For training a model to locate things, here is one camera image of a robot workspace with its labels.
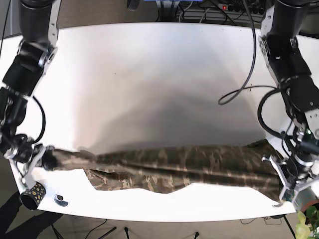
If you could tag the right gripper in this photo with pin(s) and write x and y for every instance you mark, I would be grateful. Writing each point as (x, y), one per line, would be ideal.
(22, 172)

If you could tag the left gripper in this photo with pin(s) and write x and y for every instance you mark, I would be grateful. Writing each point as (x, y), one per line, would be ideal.
(295, 174)

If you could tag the camouflage T-shirt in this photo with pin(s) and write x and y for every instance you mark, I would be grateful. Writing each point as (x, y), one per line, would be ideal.
(169, 169)

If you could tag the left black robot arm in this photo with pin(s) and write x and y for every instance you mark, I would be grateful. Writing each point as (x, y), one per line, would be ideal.
(280, 26)

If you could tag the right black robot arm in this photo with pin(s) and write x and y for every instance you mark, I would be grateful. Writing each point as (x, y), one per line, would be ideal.
(38, 24)

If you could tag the right metal table grommet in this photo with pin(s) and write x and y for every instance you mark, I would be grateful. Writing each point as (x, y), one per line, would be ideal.
(278, 205)

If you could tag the metal table grommet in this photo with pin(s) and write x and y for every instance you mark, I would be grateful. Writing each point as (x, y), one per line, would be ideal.
(278, 205)
(59, 200)

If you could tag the grey plant pot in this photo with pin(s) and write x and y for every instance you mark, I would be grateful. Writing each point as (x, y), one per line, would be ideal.
(305, 199)

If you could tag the left metal table grommet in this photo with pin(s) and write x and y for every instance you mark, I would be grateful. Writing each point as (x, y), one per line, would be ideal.
(59, 200)

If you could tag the black floral cup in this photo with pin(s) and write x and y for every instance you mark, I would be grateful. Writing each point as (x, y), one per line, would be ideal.
(31, 198)

